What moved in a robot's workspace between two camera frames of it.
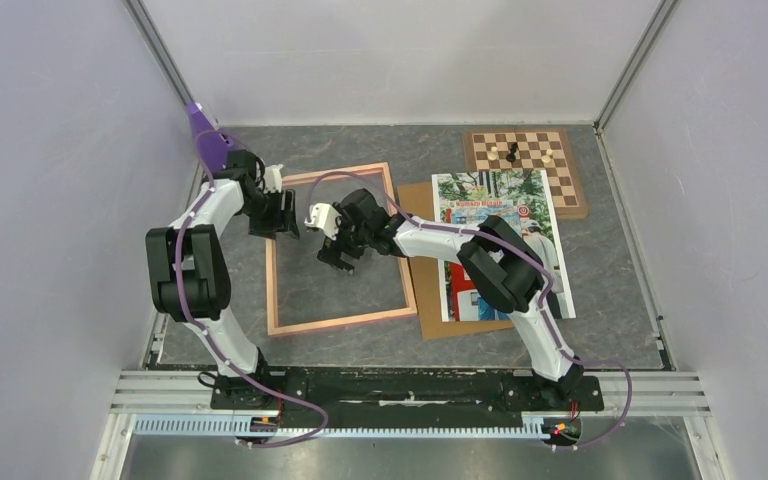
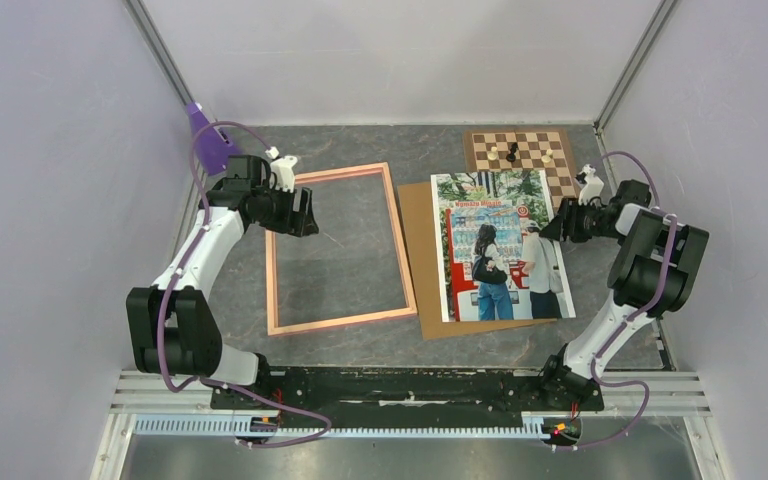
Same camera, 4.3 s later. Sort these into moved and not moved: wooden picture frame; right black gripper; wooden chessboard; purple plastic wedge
Moved: right black gripper
Not moved: wooden chessboard; wooden picture frame; purple plastic wedge
